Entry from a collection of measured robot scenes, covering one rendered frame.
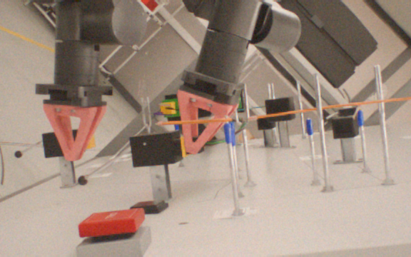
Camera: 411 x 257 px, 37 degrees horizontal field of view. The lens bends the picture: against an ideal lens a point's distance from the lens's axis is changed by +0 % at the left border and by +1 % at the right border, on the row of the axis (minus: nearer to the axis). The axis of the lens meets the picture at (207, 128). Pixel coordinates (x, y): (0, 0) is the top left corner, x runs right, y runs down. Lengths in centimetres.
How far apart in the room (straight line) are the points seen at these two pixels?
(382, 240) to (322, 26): 133
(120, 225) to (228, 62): 29
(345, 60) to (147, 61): 698
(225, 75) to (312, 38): 106
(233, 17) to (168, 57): 788
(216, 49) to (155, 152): 15
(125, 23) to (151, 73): 790
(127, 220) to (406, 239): 23
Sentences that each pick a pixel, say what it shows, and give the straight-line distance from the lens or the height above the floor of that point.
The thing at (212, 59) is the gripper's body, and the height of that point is 127.
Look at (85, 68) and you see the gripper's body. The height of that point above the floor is 115.
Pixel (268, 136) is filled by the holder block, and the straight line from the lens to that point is 141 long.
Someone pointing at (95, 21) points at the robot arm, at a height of 121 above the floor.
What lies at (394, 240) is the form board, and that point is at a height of 128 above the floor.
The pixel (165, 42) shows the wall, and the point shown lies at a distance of 867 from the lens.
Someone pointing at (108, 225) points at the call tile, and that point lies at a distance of 54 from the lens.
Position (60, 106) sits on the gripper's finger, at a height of 109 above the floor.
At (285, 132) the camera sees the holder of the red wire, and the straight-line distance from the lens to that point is 132.
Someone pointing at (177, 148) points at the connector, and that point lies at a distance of 78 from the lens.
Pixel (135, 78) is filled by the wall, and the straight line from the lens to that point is 870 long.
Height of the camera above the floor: 128
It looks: 5 degrees down
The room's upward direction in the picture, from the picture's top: 46 degrees clockwise
